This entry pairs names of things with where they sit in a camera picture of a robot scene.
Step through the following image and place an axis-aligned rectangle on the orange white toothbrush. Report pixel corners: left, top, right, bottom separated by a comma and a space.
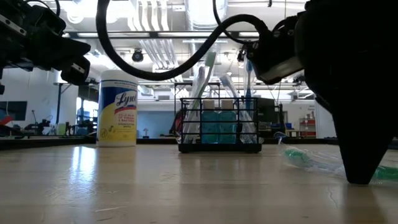
183, 65, 208, 145

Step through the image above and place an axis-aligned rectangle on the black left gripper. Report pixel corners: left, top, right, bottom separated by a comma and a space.
0, 0, 91, 94

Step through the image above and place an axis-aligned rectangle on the dark wall screen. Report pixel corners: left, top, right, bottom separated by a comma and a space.
0, 100, 28, 122

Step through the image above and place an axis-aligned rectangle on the green white toothbrush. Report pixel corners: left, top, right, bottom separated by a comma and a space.
279, 144, 398, 186
186, 50, 218, 145

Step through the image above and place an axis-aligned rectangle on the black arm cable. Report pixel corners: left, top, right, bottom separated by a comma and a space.
95, 0, 266, 83
23, 0, 62, 17

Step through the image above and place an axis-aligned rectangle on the black wire caddy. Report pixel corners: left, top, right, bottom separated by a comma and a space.
177, 96, 262, 154

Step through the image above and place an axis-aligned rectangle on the white round pillar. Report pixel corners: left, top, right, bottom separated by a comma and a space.
313, 99, 338, 139

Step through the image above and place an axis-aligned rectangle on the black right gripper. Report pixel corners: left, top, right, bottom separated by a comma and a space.
242, 0, 398, 185

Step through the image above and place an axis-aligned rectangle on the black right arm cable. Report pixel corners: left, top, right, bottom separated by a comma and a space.
95, 0, 266, 83

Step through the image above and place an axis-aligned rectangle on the black steel post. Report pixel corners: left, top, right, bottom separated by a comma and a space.
55, 82, 63, 126

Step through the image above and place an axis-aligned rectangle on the red storage shelf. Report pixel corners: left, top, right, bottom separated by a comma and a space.
298, 117, 317, 138

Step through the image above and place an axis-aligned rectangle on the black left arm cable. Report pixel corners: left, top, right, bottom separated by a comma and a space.
23, 0, 62, 17

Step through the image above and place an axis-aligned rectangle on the wide silver air duct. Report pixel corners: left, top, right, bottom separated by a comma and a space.
185, 0, 229, 63

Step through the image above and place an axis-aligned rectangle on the Lysol wipes canister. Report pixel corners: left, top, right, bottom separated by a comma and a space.
96, 68, 139, 147

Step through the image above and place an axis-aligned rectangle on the red and black machine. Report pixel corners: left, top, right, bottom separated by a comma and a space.
0, 115, 25, 139

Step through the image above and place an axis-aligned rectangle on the black cabinet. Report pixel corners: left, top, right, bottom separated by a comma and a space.
257, 96, 284, 138

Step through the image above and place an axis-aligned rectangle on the black aluminium table frame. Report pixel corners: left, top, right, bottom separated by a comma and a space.
0, 134, 343, 151

